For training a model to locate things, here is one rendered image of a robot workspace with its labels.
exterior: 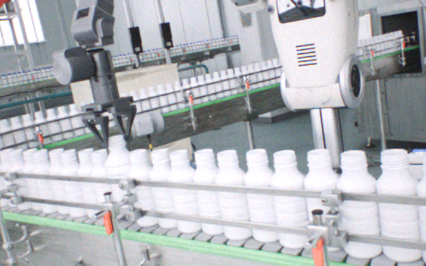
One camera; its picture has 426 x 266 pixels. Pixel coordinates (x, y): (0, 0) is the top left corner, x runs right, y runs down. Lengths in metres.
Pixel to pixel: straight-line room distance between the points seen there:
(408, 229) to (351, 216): 0.08
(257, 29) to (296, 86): 5.50
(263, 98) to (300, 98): 1.79
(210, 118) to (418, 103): 2.31
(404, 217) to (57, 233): 0.84
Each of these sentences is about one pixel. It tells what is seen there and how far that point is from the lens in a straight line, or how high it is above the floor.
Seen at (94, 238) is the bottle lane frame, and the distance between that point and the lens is 1.14.
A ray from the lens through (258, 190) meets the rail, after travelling 0.80.
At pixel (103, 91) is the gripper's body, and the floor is 1.30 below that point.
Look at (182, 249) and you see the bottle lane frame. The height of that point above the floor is 0.98.
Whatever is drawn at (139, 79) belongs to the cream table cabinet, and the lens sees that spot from 5.19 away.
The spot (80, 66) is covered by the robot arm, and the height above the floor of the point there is 1.37.
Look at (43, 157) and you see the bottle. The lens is 1.27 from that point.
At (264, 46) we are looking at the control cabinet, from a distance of 6.92.
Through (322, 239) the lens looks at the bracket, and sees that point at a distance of 0.69.
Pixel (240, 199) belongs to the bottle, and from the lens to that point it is 0.85.
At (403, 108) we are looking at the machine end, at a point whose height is 0.44.
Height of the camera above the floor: 1.37
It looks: 11 degrees down
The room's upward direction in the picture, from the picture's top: 10 degrees counter-clockwise
